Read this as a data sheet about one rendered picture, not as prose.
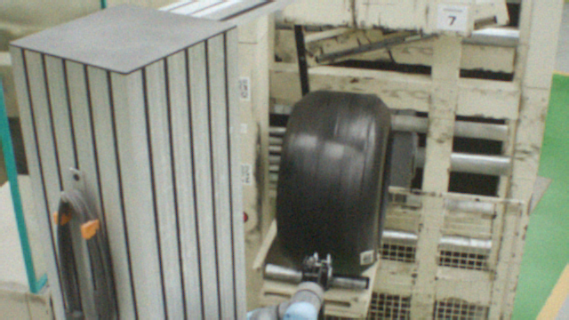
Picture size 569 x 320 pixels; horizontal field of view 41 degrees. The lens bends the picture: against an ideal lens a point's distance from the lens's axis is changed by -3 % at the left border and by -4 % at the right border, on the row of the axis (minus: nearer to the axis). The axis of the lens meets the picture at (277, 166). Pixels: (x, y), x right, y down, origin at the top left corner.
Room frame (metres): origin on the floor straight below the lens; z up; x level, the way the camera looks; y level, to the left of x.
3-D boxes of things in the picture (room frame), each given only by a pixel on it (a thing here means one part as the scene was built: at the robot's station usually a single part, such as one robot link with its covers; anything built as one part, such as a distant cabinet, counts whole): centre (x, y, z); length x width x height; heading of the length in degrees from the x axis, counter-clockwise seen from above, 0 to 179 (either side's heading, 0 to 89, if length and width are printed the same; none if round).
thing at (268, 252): (2.25, 0.02, 0.90); 0.40 x 0.03 x 0.10; 167
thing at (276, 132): (2.63, -0.03, 1.05); 0.20 x 0.15 x 0.30; 77
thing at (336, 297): (2.07, -0.12, 0.84); 0.36 x 0.09 x 0.06; 77
